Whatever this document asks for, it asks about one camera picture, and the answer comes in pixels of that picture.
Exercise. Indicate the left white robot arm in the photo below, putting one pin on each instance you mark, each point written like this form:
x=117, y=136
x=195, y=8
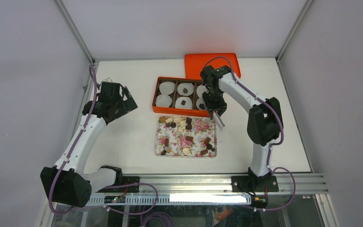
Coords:
x=66, y=182

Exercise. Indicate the orange chocolate box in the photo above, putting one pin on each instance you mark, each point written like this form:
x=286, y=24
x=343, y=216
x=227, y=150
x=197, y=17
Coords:
x=169, y=94

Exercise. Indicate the orange box lid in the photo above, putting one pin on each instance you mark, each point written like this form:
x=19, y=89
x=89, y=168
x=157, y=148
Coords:
x=194, y=63

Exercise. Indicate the white heart chocolate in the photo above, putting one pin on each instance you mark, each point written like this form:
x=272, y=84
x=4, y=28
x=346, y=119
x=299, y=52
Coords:
x=186, y=151

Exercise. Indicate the aluminium frame rail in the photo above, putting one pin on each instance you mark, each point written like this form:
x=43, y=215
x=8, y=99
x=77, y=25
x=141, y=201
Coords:
x=151, y=187

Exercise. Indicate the brown chocolate tray corner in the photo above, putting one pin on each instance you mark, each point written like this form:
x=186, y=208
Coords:
x=203, y=152

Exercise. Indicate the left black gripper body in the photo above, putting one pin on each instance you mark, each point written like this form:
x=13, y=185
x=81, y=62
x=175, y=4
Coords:
x=123, y=107

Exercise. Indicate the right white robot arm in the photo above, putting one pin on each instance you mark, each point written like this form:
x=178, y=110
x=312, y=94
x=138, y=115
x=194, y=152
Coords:
x=264, y=126

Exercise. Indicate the brown chocolate lower right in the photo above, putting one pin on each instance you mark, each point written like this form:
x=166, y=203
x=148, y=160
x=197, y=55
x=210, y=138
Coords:
x=207, y=140

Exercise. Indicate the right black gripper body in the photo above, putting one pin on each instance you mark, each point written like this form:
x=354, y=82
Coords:
x=214, y=100

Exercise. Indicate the floral tray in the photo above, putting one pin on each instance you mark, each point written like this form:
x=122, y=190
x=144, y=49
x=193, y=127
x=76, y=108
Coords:
x=185, y=136

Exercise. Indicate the brown rectangular chocolate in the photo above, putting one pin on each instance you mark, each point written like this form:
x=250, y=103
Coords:
x=189, y=138

